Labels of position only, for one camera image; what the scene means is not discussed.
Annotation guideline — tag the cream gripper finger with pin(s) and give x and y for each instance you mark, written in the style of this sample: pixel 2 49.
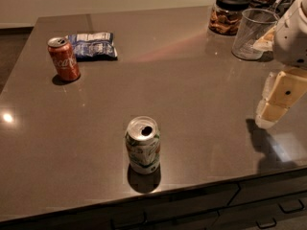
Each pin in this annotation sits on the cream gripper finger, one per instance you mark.
pixel 265 42
pixel 281 91

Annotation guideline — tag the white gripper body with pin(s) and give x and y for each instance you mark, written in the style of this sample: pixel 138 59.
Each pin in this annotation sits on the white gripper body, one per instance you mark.
pixel 292 40

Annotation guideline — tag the green white 7up can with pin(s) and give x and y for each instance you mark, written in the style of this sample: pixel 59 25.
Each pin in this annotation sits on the green white 7up can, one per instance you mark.
pixel 142 140

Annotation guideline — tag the red coca-cola can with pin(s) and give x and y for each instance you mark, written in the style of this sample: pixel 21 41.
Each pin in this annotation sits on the red coca-cola can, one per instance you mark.
pixel 63 57

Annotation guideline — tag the clear plastic cup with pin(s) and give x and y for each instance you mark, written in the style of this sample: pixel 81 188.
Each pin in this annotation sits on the clear plastic cup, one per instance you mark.
pixel 254 24

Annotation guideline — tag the glass jar with black lid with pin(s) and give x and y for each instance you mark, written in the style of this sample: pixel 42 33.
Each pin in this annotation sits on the glass jar with black lid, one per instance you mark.
pixel 226 16

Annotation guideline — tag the dark cabinet drawers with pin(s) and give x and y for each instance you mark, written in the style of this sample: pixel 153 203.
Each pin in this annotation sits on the dark cabinet drawers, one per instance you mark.
pixel 233 205

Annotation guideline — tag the blue white chip bag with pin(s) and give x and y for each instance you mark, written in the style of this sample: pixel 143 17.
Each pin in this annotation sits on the blue white chip bag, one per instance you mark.
pixel 90 47

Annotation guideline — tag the black drawer handle right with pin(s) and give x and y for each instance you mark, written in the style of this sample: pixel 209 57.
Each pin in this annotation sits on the black drawer handle right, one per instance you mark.
pixel 292 206

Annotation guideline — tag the black drawer handle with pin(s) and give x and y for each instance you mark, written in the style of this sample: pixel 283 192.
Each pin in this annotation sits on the black drawer handle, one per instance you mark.
pixel 292 206
pixel 127 220
pixel 266 224

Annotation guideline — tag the black drawer handle lower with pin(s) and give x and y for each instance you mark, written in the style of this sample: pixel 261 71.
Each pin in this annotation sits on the black drawer handle lower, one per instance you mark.
pixel 266 224

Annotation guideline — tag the black drawer handle left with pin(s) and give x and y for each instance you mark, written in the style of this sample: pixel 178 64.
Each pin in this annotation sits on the black drawer handle left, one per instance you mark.
pixel 127 220

